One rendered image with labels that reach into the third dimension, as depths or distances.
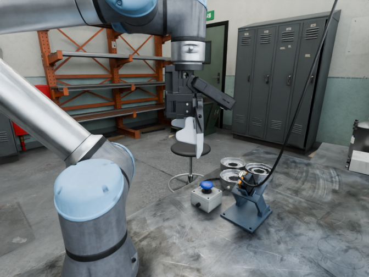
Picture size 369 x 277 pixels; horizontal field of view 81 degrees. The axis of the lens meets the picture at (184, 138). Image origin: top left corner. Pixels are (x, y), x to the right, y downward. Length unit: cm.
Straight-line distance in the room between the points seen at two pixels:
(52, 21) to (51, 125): 22
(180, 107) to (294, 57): 315
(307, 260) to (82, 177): 51
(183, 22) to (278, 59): 320
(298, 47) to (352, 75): 86
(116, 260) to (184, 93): 36
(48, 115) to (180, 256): 43
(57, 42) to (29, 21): 392
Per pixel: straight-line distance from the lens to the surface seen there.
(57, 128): 53
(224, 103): 51
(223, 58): 466
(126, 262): 50
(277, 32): 369
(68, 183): 42
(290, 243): 64
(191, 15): 48
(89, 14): 37
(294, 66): 355
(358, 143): 167
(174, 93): 49
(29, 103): 55
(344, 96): 392
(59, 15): 38
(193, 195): 69
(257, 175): 85
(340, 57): 394
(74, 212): 41
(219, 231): 63
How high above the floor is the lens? 120
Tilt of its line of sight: 17 degrees down
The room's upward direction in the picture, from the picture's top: straight up
